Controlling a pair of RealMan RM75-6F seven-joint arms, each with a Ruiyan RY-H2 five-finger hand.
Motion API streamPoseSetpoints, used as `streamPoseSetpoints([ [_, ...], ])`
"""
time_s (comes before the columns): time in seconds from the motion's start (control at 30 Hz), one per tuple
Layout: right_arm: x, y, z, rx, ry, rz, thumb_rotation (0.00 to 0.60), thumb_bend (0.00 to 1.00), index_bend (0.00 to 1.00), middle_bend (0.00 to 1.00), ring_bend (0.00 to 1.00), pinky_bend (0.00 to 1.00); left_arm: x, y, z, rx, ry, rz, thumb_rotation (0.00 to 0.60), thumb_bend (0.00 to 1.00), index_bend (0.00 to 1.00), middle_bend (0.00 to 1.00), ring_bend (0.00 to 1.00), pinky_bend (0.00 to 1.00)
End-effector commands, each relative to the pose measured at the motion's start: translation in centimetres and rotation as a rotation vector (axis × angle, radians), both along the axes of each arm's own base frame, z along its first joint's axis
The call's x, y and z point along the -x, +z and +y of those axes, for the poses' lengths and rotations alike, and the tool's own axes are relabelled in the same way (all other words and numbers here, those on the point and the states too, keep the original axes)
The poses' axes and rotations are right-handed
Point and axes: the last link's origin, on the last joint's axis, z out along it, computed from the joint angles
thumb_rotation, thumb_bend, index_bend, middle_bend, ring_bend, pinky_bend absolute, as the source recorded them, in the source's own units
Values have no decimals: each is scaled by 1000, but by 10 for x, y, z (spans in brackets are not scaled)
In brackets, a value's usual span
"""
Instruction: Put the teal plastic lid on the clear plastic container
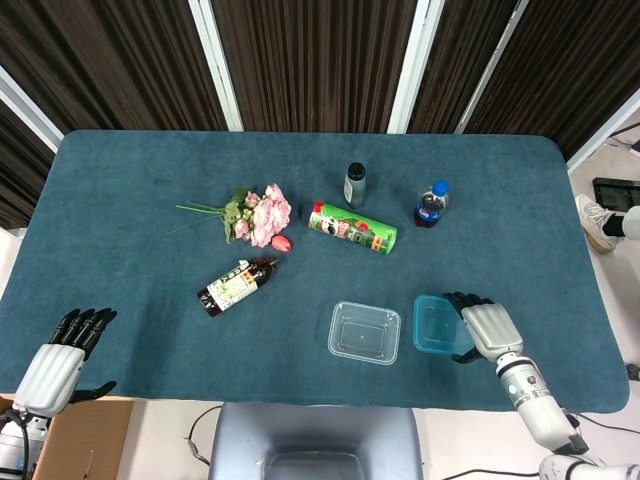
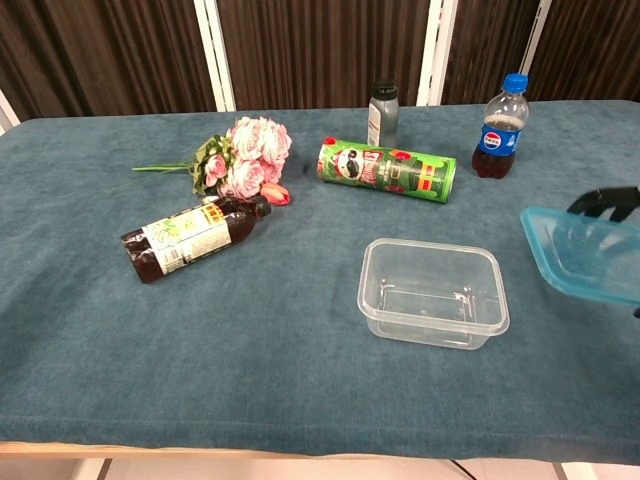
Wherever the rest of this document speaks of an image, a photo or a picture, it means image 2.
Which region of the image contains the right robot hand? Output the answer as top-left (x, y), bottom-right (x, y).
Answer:
top-left (567, 185), bottom-right (640, 224)

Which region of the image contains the blue translucent container lid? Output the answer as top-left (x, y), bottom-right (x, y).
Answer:
top-left (519, 205), bottom-right (640, 307)

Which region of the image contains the clear plastic food container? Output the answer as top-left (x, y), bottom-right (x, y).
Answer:
top-left (356, 237), bottom-right (511, 351)

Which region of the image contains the Pepsi bottle with blue cap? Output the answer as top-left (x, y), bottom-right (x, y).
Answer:
top-left (471, 73), bottom-right (531, 180)

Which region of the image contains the green Pringles can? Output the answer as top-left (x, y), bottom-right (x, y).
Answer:
top-left (315, 136), bottom-right (458, 205)

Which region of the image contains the grey bottle with black cap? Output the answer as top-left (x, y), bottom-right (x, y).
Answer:
top-left (367, 80), bottom-right (400, 149)

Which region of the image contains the red tulip bud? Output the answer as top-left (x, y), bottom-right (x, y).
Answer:
top-left (259, 181), bottom-right (292, 207)

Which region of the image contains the pink artificial flower bouquet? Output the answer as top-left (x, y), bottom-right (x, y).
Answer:
top-left (131, 116), bottom-right (294, 200)

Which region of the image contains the brown tea bottle with label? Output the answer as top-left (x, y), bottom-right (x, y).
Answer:
top-left (120, 194), bottom-right (273, 285)

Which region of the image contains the teal tablecloth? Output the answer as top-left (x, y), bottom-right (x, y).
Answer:
top-left (0, 99), bottom-right (640, 464)

